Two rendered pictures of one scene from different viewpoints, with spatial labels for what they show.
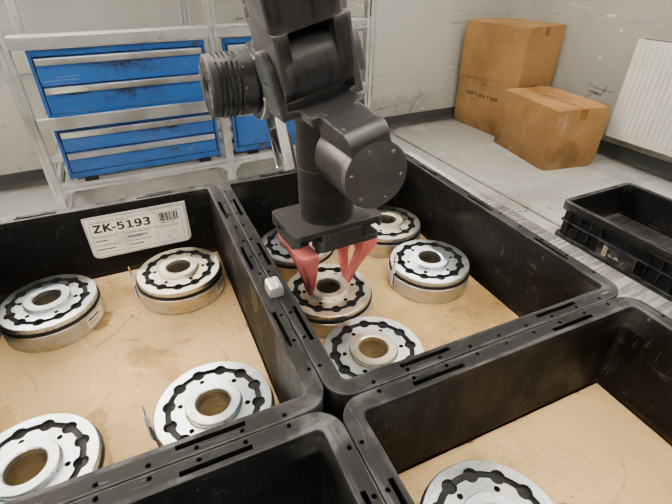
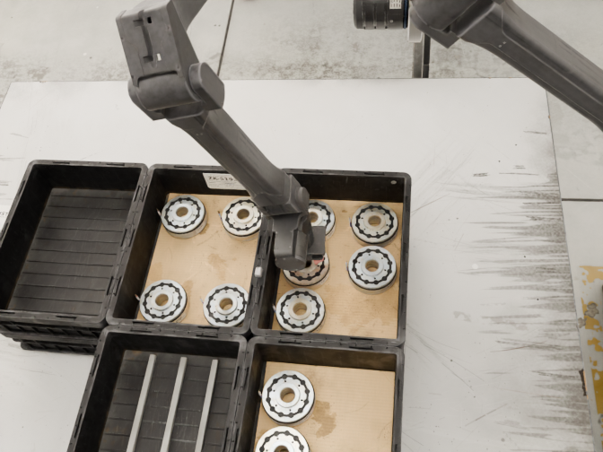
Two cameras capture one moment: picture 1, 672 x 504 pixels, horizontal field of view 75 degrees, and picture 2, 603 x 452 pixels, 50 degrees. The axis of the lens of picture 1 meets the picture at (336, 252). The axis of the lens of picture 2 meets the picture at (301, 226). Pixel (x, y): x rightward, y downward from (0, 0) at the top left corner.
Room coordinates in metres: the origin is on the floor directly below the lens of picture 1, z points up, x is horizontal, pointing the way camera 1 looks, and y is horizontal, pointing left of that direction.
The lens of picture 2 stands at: (-0.08, -0.43, 2.10)
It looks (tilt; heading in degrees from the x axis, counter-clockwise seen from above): 59 degrees down; 41
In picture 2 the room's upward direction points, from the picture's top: 12 degrees counter-clockwise
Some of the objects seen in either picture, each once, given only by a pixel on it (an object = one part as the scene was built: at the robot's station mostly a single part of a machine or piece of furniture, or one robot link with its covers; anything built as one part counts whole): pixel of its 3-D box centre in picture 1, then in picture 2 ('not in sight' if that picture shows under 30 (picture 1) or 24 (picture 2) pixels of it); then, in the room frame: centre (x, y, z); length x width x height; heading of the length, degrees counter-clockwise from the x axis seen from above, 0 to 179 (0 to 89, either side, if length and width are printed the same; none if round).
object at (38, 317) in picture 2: not in sight; (65, 237); (0.19, 0.49, 0.92); 0.40 x 0.30 x 0.02; 24
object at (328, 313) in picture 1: (328, 290); (305, 263); (0.41, 0.01, 0.86); 0.10 x 0.10 x 0.01
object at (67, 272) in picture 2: not in sight; (74, 247); (0.19, 0.49, 0.87); 0.40 x 0.30 x 0.11; 24
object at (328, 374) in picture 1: (381, 234); (335, 251); (0.44, -0.05, 0.92); 0.40 x 0.30 x 0.02; 24
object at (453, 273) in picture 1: (429, 261); (371, 266); (0.47, -0.12, 0.86); 0.10 x 0.10 x 0.01
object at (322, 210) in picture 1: (326, 196); (299, 235); (0.41, 0.01, 0.98); 0.10 x 0.07 x 0.07; 118
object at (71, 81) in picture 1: (136, 110); not in sight; (2.08, 0.93, 0.60); 0.72 x 0.03 x 0.56; 116
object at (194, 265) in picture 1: (178, 267); (243, 214); (0.45, 0.20, 0.86); 0.05 x 0.05 x 0.01
